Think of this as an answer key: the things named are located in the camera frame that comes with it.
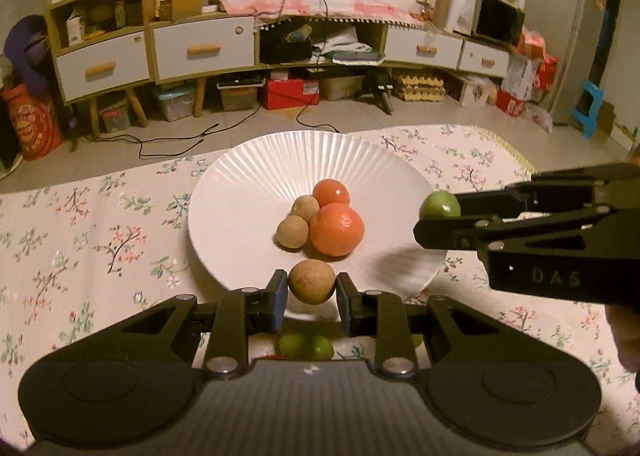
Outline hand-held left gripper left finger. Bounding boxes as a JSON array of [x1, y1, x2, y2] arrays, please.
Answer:
[[75, 270, 290, 379]]

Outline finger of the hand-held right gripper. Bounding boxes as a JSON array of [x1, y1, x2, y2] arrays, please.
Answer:
[[455, 163, 640, 217], [414, 206, 613, 251]]

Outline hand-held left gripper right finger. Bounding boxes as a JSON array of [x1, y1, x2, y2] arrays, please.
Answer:
[[336, 273, 548, 379]]

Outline green jujube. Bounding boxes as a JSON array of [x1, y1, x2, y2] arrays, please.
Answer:
[[277, 333, 313, 359], [310, 335, 335, 359], [419, 191, 462, 221]]

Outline brown longan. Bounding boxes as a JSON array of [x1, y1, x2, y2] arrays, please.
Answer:
[[291, 195, 321, 223], [287, 259, 337, 304], [276, 215, 310, 251]]

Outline mandarin orange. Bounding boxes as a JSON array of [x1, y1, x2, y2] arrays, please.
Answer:
[[309, 203, 366, 257]]

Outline white ribbed plate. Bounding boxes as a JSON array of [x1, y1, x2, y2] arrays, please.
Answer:
[[187, 131, 448, 321]]

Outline orange tomato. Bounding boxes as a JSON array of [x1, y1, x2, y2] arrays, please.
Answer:
[[312, 179, 351, 209]]

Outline person's right hand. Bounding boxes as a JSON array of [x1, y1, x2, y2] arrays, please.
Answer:
[[607, 308, 640, 384]]

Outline blue plastic stool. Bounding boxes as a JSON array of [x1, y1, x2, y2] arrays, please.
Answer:
[[570, 80, 607, 139]]

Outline pile of red packages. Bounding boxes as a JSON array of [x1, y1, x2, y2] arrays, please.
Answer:
[[495, 30, 558, 117]]

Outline stack of egg trays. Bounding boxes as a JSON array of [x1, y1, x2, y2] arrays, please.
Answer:
[[392, 73, 446, 104]]

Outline grey refrigerator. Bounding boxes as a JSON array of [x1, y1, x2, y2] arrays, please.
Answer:
[[525, 0, 611, 127]]

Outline black tripod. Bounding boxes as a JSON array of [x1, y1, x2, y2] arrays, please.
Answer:
[[357, 76, 396, 114]]

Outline black microwave oven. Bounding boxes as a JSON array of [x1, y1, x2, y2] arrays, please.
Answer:
[[472, 0, 526, 46]]

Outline clear plastic storage box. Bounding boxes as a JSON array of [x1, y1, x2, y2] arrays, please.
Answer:
[[150, 84, 197, 123], [97, 96, 132, 134], [320, 76, 366, 101], [217, 76, 266, 111]]

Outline floral tablecloth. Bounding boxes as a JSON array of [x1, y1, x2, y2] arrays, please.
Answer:
[[0, 123, 640, 456]]

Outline low wooden cabinet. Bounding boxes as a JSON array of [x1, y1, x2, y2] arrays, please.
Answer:
[[257, 18, 516, 86]]

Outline red cardboard box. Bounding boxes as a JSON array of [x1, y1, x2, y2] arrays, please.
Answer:
[[264, 79, 321, 110]]

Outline folded white cloths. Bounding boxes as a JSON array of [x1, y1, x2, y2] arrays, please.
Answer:
[[312, 26, 386, 67]]

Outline pink patterned cloth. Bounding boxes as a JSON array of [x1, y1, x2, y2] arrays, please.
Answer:
[[215, 0, 431, 29]]

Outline tall wooden shelf cabinet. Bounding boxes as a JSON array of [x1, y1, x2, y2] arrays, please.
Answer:
[[45, 0, 261, 137]]

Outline orange printed bag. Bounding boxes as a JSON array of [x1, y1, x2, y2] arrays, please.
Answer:
[[2, 86, 63, 161]]

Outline brown cardboard box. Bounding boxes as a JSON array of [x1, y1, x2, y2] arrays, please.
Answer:
[[159, 0, 206, 21]]

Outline purple plush toy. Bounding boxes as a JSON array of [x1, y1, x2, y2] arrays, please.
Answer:
[[4, 16, 51, 86]]

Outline white drawer wooden handle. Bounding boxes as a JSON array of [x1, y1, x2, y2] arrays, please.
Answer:
[[152, 16, 256, 81], [54, 30, 151, 101], [460, 40, 510, 79], [386, 30, 463, 69]]

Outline black floor cable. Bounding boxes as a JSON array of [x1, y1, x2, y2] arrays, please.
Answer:
[[137, 123, 221, 159], [295, 106, 342, 134]]

